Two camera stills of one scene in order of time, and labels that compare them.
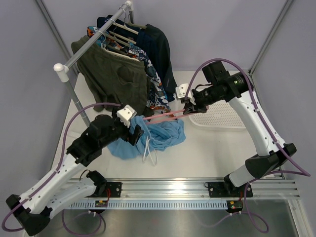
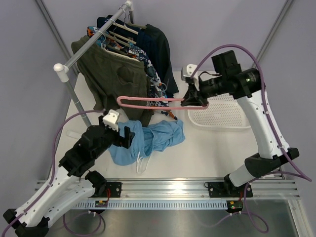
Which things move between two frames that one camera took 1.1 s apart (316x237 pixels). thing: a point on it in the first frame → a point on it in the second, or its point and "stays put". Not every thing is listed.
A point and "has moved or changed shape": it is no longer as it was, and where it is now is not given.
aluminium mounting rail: x=179 y=194 stays put
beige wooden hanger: x=135 y=25 stays put
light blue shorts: x=149 y=137 has moved or changed shape
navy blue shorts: x=124 y=31 stays put
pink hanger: x=166 y=115 → x=120 y=98
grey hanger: x=123 y=38 stays put
